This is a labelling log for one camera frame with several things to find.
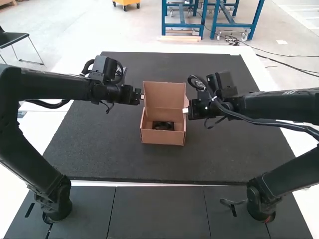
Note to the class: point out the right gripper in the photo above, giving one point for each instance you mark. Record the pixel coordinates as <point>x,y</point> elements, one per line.
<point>202,109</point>

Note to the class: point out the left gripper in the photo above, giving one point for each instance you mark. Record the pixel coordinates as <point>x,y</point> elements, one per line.
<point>129,95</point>

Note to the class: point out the cardboard box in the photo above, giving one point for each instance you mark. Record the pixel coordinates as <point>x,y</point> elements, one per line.
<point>162,135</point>

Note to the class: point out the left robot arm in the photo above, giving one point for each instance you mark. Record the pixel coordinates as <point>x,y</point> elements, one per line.
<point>49,84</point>

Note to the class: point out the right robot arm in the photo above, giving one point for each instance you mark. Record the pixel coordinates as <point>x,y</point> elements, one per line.
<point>274,104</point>

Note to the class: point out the black square fan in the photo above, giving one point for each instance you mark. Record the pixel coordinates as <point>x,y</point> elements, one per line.
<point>162,125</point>

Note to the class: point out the wooden plank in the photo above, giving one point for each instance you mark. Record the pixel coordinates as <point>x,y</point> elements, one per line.
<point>178,39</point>

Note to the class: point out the black mat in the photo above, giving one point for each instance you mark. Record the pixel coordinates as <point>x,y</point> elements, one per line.
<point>99,149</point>

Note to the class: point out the yellow cart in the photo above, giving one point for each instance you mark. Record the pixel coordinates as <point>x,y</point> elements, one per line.
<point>125,3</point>

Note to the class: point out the dark base panel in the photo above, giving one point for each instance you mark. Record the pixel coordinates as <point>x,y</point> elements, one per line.
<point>224,226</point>
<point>82,211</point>
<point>159,211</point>

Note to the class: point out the black chair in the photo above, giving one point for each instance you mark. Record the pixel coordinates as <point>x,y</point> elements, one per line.
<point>12,38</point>

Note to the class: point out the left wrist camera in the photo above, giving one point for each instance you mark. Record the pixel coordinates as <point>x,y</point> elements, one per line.
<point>104,66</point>

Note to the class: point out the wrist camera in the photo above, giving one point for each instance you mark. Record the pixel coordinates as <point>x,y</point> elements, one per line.
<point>104,66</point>
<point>225,79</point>

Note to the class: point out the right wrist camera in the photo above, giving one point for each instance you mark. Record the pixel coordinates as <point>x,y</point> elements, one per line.
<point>225,79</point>

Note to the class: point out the blue metal frame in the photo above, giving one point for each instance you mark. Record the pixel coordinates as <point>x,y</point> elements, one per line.
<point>234,25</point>
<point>182,23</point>

